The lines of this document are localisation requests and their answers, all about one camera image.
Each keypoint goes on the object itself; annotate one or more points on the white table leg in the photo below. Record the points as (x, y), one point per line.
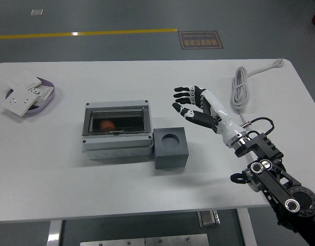
(54, 233)
(246, 225)

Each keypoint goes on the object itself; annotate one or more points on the white switch plate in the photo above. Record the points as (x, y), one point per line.
(22, 79)

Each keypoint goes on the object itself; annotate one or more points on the grey box with clear lid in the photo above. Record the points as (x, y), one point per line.
(116, 143)

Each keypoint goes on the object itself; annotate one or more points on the white socket plate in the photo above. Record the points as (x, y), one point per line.
(17, 101)

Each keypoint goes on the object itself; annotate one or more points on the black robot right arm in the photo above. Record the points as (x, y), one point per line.
(273, 184)

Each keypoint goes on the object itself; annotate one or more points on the small grey floor plate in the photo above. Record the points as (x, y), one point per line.
(37, 12)

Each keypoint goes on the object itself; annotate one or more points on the orange cylinder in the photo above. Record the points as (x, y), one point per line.
(107, 125)

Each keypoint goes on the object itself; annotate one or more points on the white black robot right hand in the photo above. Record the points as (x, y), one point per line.
(219, 112)

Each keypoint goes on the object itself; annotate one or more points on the yellow floor tape line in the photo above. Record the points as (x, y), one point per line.
(96, 33)

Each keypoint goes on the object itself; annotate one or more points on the purple tray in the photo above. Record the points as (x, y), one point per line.
(48, 103)

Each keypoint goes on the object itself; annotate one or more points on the brown floor sign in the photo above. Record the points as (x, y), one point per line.
(200, 40)

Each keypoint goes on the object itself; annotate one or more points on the grey under-table control box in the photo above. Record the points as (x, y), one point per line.
(208, 219)

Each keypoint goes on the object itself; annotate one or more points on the grey cube with round hole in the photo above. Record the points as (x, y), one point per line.
(170, 160)

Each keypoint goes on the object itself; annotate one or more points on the white perforated socket panel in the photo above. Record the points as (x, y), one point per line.
(43, 93)

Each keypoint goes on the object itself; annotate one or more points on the metal base plate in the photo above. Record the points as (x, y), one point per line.
(144, 241)

